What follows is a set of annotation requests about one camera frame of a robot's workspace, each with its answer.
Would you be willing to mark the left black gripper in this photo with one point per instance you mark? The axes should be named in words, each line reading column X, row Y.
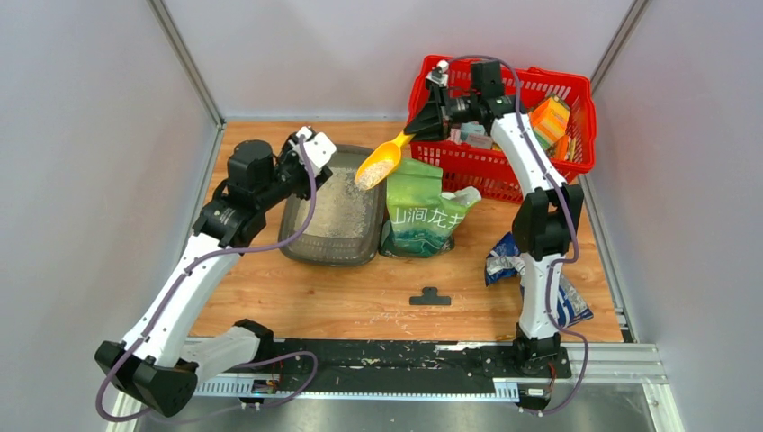
column 288, row 153

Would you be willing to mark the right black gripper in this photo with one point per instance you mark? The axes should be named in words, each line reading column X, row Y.
column 432, row 124

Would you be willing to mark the yellow plastic scoop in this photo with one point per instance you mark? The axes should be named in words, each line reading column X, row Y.
column 382, row 162

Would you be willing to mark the green litter bag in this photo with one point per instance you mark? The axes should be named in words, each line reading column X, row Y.
column 421, row 217

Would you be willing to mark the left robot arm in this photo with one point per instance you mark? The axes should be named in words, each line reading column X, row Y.
column 153, row 363

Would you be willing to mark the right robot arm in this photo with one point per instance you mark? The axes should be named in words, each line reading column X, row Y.
column 545, row 226

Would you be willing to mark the teal small box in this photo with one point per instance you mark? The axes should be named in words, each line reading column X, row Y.
column 472, row 128

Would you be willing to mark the pink grey box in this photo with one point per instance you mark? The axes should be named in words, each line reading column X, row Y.
column 477, row 141

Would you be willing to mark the grey litter box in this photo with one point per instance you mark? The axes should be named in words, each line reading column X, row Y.
column 346, row 226

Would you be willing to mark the orange box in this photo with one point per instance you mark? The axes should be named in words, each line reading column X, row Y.
column 549, row 120

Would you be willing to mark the red shopping basket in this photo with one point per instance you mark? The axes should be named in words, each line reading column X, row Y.
column 488, row 170

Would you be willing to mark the blue crumpled bag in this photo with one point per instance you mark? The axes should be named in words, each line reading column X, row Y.
column 503, row 261

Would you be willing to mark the black bag clip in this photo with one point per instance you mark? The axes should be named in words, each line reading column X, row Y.
column 430, row 297

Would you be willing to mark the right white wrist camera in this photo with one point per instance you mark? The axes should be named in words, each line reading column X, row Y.
column 438, row 75

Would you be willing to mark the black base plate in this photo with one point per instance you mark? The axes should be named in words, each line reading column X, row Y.
column 398, row 366

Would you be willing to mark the aluminium rail frame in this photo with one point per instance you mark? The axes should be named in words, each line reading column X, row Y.
column 611, row 364

